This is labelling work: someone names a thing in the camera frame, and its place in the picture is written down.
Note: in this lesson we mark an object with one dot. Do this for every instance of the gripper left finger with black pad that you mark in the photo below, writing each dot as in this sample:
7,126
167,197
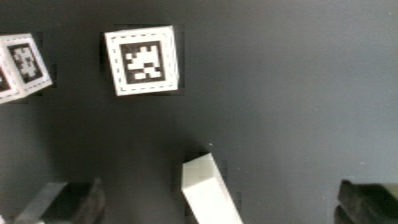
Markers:
66,204

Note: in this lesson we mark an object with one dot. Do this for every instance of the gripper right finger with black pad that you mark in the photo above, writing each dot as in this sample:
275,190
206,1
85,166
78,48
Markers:
368,203

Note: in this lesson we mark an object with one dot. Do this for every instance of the white chair back frame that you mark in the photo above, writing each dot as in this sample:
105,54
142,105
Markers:
206,193

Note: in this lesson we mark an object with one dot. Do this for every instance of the white tagged cube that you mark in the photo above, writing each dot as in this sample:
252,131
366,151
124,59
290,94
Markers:
142,60
23,73

